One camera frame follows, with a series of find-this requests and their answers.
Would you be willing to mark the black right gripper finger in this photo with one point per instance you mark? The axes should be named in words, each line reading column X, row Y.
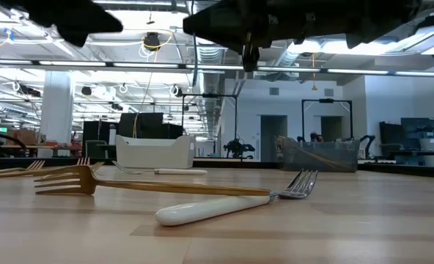
column 231, row 14
column 239, row 34

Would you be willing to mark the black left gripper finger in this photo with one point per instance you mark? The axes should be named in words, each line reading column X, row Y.
column 96, row 20

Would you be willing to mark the black background robot arm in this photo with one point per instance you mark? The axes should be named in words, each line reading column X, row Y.
column 237, row 148

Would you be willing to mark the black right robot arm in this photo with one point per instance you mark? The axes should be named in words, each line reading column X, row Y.
column 385, row 18

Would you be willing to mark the long ceiling light strip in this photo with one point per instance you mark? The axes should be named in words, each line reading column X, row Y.
column 349, row 70
column 217, row 67

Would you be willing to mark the black ceiling-hung device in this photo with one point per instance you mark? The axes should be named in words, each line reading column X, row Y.
column 151, row 40

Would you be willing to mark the grey door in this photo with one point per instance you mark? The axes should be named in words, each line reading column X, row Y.
column 332, row 126
column 272, row 128

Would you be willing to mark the white square column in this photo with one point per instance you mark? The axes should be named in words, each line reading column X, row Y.
column 55, row 117

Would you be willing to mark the narrow black cabinet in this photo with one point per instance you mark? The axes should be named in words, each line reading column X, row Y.
column 92, row 132

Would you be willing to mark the wide black cabinet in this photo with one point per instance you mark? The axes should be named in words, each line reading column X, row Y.
column 147, row 126

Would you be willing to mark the person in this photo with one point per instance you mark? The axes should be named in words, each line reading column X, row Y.
column 316, row 137

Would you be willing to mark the brown cardboard box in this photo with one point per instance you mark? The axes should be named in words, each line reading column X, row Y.
column 22, row 137

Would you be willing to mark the grey-green chair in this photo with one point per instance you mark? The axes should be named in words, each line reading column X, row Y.
column 96, row 148

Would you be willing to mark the translucent grey plastic bin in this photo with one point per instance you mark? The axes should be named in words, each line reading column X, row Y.
column 294, row 163

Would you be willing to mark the white plastic bin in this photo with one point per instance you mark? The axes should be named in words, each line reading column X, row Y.
column 154, row 155

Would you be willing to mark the dark computer monitor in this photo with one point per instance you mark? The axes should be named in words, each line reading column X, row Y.
column 418, row 132

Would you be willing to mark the silver spiral air duct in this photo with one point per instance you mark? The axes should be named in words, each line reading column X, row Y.
column 290, row 58
column 209, row 55

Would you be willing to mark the black gantry frame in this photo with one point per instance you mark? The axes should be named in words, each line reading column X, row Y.
column 327, row 100

